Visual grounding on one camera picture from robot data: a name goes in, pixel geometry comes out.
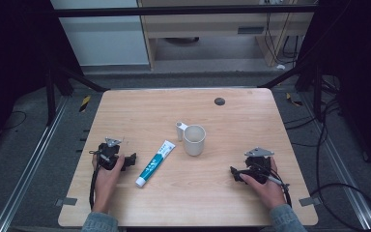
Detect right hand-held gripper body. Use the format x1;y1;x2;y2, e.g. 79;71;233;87
243;146;275;186

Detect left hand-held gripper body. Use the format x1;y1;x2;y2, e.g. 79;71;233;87
97;137;127;171

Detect white teal toothpaste tube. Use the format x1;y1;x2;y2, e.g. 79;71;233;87
134;139;177;189

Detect white cup with handle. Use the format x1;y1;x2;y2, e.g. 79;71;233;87
175;121;207;158

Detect person's left hand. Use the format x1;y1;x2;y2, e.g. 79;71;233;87
92;154;126;214

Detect person's right hand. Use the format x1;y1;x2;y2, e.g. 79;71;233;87
239;156;288;211

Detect yellow black striped tape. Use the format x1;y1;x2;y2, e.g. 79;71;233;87
78;94;92;113
285;92;303;107

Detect black metal stand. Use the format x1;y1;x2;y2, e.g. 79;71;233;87
43;62;111;128
256;59;325;124

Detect white cabinet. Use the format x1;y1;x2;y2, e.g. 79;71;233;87
49;0;151;68

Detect black curtain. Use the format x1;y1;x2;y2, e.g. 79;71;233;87
296;0;371;182
0;0;85;162

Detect light wooden desk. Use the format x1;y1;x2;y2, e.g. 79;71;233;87
137;0;317;71

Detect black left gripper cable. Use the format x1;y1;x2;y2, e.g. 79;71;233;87
88;149;101;211

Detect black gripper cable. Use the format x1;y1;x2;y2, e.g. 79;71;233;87
254;160;293;208
88;149;101;211

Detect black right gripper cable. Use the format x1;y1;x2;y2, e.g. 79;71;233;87
254;160;293;208

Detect black floor cable loop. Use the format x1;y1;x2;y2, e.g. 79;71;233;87
283;76;371;232

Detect grey metal table bracket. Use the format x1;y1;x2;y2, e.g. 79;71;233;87
298;195;323;208
54;196;78;208

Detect aluminium floor rail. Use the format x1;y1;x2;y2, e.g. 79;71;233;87
0;96;71;232
299;92;371;232

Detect thin black floor cable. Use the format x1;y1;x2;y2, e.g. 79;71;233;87
0;110;28;131

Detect black cables under desk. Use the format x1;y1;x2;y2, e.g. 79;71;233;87
263;12;304;66

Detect black horizontal frame bar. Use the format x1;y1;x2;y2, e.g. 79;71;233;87
49;4;319;19

